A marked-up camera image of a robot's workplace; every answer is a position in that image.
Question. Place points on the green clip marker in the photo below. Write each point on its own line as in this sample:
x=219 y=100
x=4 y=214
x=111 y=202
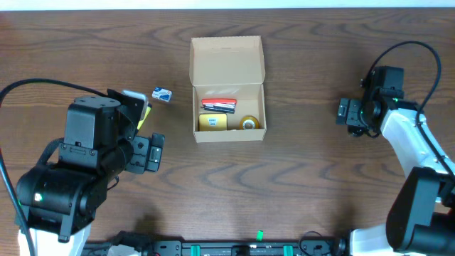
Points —
x=259 y=235

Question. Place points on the black mounting rail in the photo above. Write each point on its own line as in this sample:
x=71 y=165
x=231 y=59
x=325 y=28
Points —
x=125 y=243

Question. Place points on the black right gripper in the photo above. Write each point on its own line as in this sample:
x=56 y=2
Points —
x=348 y=113

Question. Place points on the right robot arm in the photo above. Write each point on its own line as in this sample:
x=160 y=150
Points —
x=412 y=226

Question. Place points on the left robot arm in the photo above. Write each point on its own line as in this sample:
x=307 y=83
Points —
x=59 y=196

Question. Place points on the open cardboard box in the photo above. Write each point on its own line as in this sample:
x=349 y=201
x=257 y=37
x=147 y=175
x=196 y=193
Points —
x=229 y=68

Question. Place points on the yellow tape roll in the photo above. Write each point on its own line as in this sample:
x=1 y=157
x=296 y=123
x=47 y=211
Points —
x=249 y=122

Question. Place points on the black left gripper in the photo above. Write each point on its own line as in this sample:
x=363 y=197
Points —
x=143 y=154

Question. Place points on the red black stapler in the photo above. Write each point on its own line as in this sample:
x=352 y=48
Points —
x=219 y=105

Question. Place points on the yellow highlighter marker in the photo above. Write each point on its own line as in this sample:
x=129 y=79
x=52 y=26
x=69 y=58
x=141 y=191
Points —
x=146 y=114

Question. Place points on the small white blue staple box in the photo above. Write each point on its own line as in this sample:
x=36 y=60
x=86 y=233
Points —
x=162 y=94

